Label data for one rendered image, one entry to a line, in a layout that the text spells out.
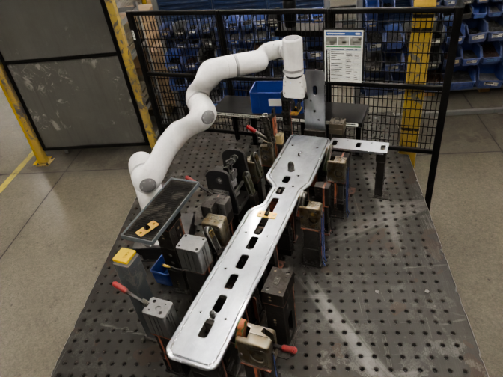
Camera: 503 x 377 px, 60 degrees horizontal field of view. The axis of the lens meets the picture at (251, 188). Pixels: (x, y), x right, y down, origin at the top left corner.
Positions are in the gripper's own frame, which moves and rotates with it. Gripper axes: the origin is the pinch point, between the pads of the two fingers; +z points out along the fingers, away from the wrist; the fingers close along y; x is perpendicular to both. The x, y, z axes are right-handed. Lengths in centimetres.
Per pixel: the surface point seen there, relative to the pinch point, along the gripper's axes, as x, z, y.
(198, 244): -79, 17, -14
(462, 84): 201, 74, 80
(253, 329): -104, 22, 17
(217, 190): -45, 19, -23
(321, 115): 27.2, 18.6, 4.8
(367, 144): 17.0, 27.3, 31.0
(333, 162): -7.6, 23.5, 19.3
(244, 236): -61, 28, -5
